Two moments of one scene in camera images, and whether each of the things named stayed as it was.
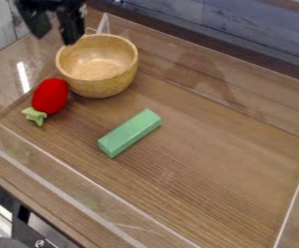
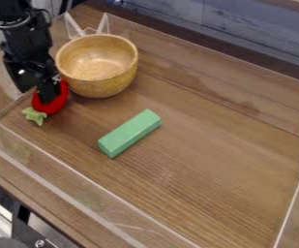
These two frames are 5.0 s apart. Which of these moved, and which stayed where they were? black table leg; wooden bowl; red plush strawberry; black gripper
Moved: black gripper
Stayed: red plush strawberry; wooden bowl; black table leg
